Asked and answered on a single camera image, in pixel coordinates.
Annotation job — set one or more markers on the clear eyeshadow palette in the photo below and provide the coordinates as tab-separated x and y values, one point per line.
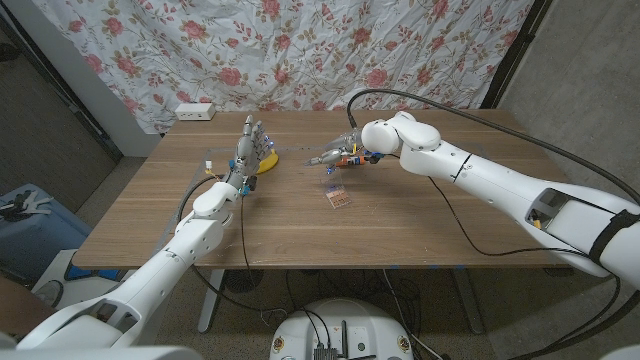
337	196

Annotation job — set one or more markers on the white table leg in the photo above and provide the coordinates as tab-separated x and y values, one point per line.
210	300

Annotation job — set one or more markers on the black white tool bundle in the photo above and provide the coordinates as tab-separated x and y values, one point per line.
22	204

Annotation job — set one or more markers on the orange glue stick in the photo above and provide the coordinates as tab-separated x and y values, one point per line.
356	161

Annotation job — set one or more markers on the person bare leg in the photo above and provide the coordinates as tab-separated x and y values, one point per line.
17	310

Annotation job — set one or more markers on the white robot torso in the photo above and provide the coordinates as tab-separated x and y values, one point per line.
100	354

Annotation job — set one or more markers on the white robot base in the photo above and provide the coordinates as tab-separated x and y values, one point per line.
345	325

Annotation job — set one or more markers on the black wall trim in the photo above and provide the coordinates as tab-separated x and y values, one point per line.
60	85

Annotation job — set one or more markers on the white floor platform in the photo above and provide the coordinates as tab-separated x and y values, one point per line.
60	262

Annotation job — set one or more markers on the floral backdrop cloth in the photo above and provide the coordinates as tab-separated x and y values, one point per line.
300	50

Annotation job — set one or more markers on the white power strip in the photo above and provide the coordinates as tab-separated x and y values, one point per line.
195	111

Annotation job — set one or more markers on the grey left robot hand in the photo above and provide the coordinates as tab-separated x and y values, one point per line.
247	152

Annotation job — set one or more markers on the grey table leg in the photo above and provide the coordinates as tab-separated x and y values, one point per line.
470	305

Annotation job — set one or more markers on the dark round floor fan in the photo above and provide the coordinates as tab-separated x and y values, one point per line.
243	280

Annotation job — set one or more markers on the yellow toy banana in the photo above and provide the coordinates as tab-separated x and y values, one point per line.
270	162

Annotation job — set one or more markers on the blue storage bin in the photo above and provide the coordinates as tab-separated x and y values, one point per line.
40	237

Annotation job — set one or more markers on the black backdrop pole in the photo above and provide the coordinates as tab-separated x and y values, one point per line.
515	50

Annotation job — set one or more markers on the blue flat item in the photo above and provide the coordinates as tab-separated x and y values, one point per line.
92	273

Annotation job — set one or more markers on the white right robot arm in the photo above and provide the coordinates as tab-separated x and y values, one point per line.
475	170

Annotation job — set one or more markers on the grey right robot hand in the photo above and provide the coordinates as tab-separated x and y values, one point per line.
342	145

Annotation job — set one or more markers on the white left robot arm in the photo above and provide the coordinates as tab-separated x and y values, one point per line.
190	240

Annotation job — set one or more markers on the black base antenna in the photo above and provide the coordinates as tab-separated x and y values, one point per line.
344	337

